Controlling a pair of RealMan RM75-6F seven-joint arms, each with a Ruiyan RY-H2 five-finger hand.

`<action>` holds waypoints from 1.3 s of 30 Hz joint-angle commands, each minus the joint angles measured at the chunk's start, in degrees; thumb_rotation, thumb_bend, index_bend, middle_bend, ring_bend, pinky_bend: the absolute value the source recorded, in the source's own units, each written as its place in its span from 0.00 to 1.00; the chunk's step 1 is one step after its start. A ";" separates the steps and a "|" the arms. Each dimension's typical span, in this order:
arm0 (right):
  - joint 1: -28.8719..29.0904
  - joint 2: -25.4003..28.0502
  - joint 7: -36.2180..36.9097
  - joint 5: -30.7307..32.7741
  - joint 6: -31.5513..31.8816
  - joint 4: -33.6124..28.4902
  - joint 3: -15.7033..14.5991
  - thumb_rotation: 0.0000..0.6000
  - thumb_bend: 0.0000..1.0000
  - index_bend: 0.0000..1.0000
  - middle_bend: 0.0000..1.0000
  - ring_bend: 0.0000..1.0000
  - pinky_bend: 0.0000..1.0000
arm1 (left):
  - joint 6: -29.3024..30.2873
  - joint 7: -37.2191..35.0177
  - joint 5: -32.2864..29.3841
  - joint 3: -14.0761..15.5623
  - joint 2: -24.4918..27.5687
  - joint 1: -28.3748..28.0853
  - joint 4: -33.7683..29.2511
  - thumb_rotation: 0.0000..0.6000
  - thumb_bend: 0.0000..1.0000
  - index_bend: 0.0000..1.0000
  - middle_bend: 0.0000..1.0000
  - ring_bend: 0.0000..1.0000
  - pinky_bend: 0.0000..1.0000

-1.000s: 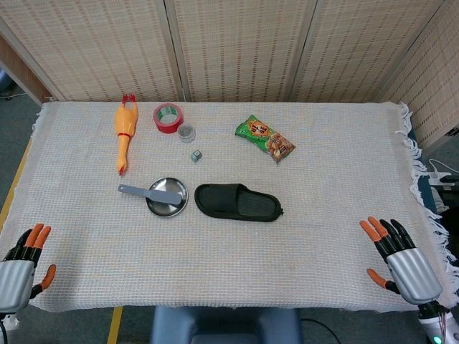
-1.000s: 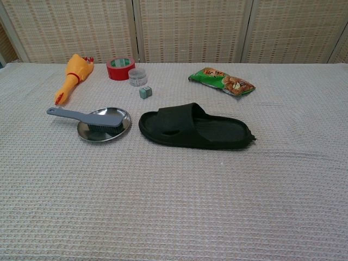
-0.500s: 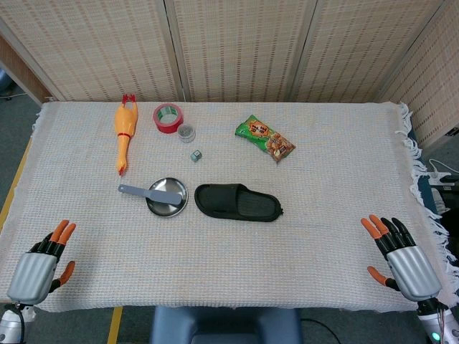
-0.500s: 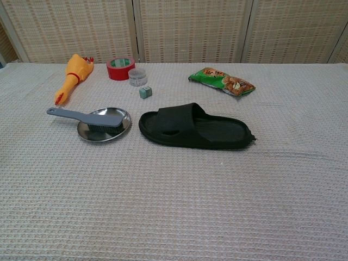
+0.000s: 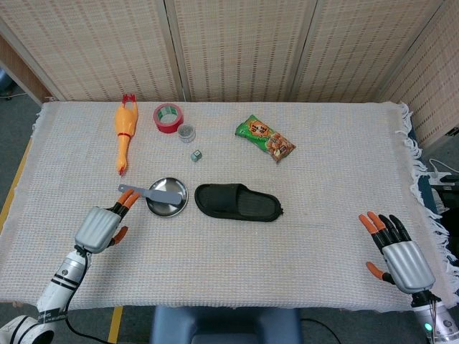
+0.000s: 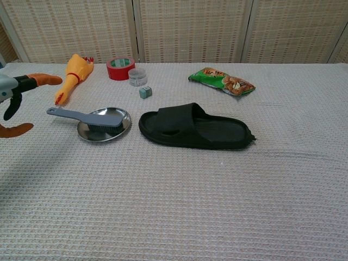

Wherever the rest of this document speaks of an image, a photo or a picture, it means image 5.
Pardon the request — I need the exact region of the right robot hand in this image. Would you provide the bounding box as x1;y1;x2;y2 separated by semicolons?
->
359;211;437;295

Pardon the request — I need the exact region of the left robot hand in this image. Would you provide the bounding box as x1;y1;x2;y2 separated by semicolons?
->
74;189;141;254

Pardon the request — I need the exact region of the black slipper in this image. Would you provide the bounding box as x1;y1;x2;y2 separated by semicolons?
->
194;183;285;224

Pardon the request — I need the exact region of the round metal plate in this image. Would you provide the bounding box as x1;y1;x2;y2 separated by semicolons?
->
147;177;189;218

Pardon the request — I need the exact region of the white power strip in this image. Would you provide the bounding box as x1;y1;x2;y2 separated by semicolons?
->
428;159;459;187

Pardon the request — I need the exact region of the yellow rubber chicken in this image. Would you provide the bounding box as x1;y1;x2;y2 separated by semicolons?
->
114;92;140;176

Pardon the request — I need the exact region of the small clear round container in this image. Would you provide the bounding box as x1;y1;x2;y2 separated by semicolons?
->
177;124;197;144

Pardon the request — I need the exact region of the red tape roll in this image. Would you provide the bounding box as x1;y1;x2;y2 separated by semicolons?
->
153;103;184;134

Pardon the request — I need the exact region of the white woven tablecloth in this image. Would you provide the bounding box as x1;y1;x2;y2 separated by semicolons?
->
0;100;455;312

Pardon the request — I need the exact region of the green snack bag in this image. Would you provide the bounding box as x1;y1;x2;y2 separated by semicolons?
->
235;114;296;163

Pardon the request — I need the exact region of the bamboo folding screen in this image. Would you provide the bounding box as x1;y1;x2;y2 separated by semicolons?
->
0;0;459;148

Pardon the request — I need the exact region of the black cable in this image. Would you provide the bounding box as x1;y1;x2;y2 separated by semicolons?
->
64;315;112;344

